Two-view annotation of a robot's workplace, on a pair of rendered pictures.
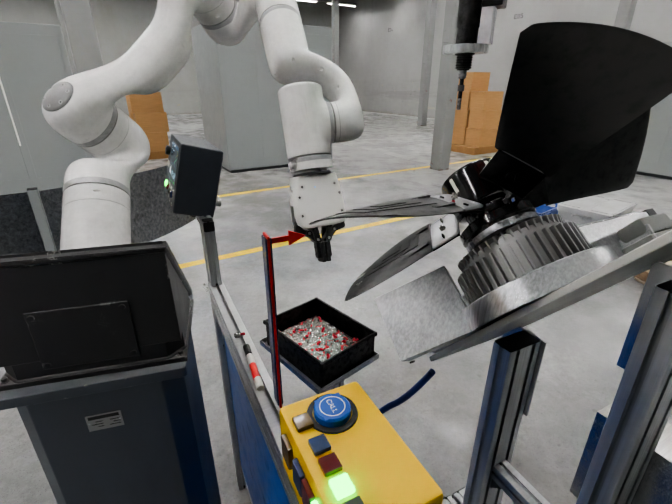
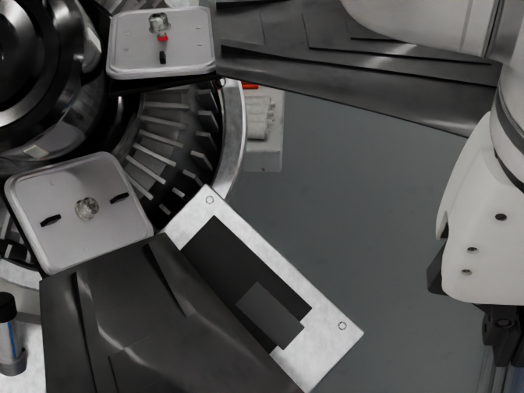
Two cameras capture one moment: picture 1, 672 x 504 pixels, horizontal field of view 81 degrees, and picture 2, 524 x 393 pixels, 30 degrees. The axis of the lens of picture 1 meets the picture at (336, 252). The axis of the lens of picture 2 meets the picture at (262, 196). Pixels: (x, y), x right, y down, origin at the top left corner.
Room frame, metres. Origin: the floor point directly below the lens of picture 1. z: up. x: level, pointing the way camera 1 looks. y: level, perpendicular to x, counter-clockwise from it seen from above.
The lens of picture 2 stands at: (1.14, 0.10, 1.46)
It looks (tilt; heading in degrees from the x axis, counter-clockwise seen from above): 35 degrees down; 209
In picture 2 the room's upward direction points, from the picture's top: straight up
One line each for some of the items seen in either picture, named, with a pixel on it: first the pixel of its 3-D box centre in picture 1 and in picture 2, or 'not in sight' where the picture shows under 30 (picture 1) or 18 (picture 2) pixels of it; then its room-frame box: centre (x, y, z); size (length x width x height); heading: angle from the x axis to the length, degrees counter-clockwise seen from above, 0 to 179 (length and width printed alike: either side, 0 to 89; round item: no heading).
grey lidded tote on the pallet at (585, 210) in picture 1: (593, 221); not in sight; (3.17, -2.19, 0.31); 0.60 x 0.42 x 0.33; 129
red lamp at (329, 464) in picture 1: (330, 464); not in sight; (0.26, 0.01, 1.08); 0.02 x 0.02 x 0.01; 26
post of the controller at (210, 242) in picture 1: (211, 252); not in sight; (1.02, 0.35, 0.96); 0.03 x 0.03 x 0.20; 26
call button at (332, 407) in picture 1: (332, 410); not in sight; (0.32, 0.00, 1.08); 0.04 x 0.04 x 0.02
